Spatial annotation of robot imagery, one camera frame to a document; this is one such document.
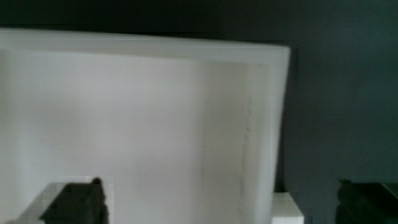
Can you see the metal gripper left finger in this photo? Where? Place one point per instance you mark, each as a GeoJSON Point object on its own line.
{"type": "Point", "coordinates": [78, 206]}

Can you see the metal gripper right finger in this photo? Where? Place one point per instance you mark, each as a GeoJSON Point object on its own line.
{"type": "Point", "coordinates": [368, 203]}

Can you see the white drawer cabinet frame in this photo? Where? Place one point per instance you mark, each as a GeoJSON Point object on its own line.
{"type": "Point", "coordinates": [147, 111]}

